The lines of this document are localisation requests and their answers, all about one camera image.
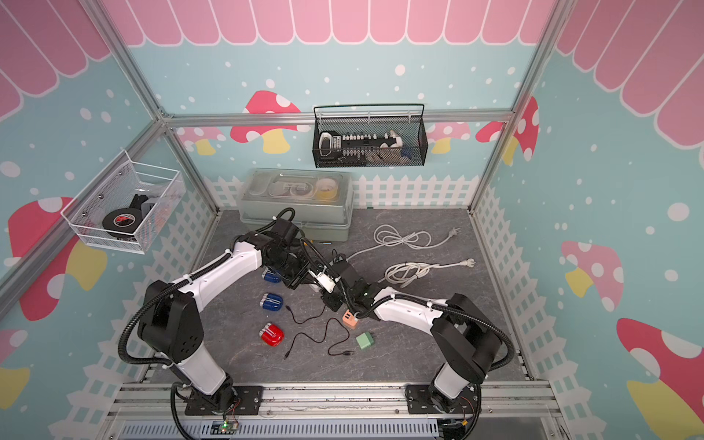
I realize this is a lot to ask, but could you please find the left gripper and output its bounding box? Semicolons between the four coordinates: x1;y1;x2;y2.
268;250;318;289

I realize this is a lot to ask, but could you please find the black usb cable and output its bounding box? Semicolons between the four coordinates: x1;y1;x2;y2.
296;237;348;282
285;301;329;326
282;316;356;359

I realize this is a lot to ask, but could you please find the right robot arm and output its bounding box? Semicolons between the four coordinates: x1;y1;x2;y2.
309;258;516;413

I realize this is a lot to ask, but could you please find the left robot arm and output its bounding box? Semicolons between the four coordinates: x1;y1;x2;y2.
117;207;310;413

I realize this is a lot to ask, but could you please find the orange power strip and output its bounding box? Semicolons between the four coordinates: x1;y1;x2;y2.
342;310;359;329

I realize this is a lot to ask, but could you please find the green adapter front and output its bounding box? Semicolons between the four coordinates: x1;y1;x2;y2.
356;332;375;350

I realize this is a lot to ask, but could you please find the green translucent storage box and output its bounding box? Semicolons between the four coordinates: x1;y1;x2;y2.
236;169;354;243

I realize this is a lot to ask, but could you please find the black tape roll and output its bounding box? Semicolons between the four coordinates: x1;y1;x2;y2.
102;207;143;240

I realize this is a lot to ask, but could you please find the white power cord front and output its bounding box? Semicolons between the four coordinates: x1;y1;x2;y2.
383;257;478;288

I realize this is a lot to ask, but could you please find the white power cord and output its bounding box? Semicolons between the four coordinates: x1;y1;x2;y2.
345;224;462;263
383;257;478;288

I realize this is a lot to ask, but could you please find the black USB cable front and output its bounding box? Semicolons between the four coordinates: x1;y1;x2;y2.
282;316;356;359

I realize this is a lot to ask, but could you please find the white power cord rear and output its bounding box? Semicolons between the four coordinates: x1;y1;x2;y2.
345;224;462;263

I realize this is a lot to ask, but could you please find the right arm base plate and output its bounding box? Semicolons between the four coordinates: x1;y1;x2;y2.
404;384;481;415

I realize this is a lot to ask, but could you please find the black wire mesh basket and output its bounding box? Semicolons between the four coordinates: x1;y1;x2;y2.
312;104;428;168

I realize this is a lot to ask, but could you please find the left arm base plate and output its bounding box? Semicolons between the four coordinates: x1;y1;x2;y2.
184;384;264;416

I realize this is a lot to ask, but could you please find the white wire basket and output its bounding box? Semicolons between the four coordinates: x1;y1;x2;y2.
62;151;186;255

